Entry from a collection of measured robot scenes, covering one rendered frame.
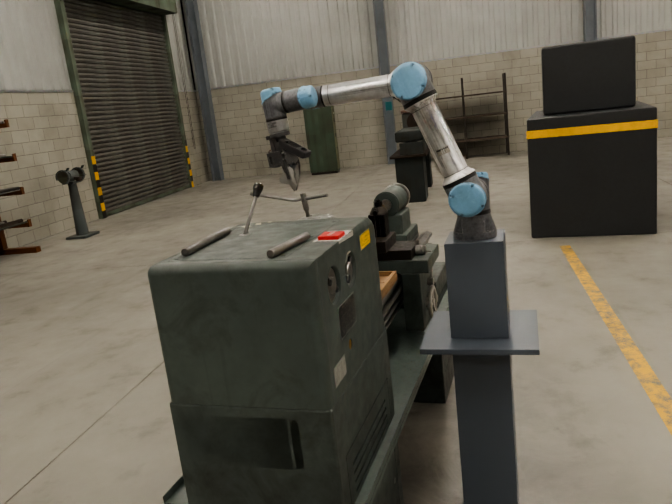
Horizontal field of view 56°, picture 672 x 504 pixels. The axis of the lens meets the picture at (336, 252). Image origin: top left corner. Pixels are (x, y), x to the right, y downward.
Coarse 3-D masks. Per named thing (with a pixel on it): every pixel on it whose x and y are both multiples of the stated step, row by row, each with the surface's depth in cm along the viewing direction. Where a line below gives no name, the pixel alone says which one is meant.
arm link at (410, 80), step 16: (416, 64) 196; (400, 80) 198; (416, 80) 196; (400, 96) 199; (416, 96) 197; (432, 96) 199; (416, 112) 201; (432, 112) 200; (432, 128) 201; (448, 128) 203; (432, 144) 202; (448, 144) 201; (448, 160) 202; (464, 160) 204; (448, 176) 204; (464, 176) 201; (448, 192) 205; (464, 192) 200; (480, 192) 199; (464, 208) 202; (480, 208) 201
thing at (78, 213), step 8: (80, 168) 1017; (56, 176) 986; (64, 176) 984; (72, 176) 997; (80, 176) 1023; (64, 184) 998; (72, 184) 1003; (72, 192) 1004; (72, 200) 1007; (80, 200) 1014; (72, 208) 1011; (80, 208) 1013; (80, 216) 1013; (80, 224) 1015; (80, 232) 1017; (88, 232) 1026; (96, 232) 1034
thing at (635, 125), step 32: (544, 64) 657; (576, 64) 647; (608, 64) 637; (544, 96) 665; (576, 96) 654; (608, 96) 644; (544, 128) 636; (576, 128) 625; (608, 128) 615; (640, 128) 606; (544, 160) 643; (576, 160) 633; (608, 160) 623; (640, 160) 613; (544, 192) 651; (576, 192) 641; (608, 192) 630; (640, 192) 620; (544, 224) 659; (576, 224) 648; (608, 224) 638; (640, 224) 628
